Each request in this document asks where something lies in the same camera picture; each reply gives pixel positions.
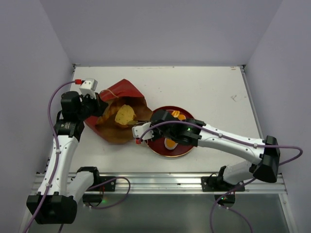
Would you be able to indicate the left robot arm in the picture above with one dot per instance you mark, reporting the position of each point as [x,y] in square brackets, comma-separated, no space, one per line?
[56,200]

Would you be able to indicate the red round plate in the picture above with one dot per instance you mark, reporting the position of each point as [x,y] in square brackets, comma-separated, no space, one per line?
[158,146]

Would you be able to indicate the orange bread in bag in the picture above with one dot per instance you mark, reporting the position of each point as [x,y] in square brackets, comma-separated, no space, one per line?
[109,111]

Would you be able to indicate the metal tongs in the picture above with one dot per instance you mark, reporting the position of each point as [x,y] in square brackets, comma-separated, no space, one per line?
[137,122]

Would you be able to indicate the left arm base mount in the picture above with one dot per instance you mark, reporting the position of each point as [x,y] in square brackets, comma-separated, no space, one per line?
[106,184]

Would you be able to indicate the braided orange bread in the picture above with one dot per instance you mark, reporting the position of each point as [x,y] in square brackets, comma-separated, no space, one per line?
[177,115]

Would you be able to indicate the aluminium mounting rail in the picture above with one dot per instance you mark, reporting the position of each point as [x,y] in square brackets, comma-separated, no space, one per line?
[188,183]

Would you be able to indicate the herb bread slice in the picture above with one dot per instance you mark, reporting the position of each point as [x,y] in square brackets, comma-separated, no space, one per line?
[124,115]

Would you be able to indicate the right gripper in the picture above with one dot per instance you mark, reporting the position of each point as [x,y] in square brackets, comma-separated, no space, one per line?
[155,127]

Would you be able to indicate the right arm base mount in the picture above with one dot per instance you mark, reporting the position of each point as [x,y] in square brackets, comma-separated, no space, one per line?
[212,183]

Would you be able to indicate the white-rimmed round bread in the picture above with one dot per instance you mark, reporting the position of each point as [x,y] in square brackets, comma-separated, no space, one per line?
[169,144]

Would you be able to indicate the red brown paper bag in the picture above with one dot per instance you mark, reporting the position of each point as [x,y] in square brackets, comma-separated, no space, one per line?
[123,92]

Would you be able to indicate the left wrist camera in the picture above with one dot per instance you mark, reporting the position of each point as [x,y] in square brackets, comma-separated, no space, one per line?
[87,87]

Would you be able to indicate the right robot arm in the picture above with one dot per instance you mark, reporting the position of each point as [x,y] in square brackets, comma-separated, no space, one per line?
[260,156]

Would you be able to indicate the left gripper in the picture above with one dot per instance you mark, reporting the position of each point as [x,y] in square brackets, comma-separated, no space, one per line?
[99,105]

